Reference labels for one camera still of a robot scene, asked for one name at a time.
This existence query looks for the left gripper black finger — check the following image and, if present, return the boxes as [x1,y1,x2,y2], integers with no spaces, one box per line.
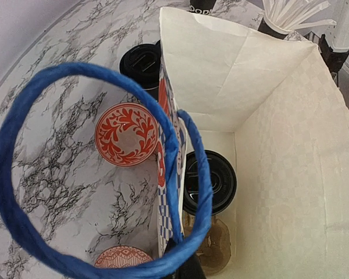
[164,254,206,279]

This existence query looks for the brown cardboard cup carrier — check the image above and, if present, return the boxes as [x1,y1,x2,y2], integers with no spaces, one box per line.
[196,216,232,276]

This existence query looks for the black paper coffee cup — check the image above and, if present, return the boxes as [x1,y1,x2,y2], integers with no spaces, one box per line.
[182,149,238,216]

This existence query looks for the black plastic cup lid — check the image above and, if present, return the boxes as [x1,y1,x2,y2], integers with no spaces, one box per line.
[182,149,238,216]

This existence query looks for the blue checkered paper bag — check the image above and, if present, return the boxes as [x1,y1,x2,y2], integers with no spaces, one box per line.
[0,1,349,278]

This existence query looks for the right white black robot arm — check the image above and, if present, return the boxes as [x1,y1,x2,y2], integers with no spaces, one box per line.
[304,1,349,74]

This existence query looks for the red geometric ceramic bowl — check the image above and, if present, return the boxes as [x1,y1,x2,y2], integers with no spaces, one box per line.
[94,245,152,269]

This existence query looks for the red floral ceramic bowl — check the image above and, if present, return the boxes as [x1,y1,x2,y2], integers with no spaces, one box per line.
[95,102,158,167]

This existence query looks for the black cup holding straws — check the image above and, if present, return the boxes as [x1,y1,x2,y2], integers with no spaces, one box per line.
[258,13,290,40]

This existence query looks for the stack of black paper cups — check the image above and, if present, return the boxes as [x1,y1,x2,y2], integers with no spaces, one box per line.
[189,0,216,15]

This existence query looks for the bundle of white wrapped straws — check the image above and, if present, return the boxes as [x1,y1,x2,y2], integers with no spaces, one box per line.
[262,0,337,34]

